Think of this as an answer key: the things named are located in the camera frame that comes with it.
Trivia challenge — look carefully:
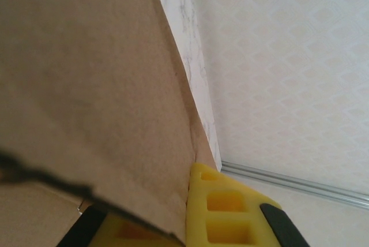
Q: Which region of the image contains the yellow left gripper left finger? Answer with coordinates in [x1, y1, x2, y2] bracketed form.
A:
[57, 205, 183, 247]

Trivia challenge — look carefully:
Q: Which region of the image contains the brown cardboard paper box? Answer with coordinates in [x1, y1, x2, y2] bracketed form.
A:
[0, 0, 223, 247]

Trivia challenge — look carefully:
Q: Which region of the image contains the aluminium frame post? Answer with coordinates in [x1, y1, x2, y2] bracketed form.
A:
[220, 159, 369, 210]

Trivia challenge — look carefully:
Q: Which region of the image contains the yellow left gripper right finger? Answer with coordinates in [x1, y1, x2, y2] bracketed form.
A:
[186, 162, 309, 247]

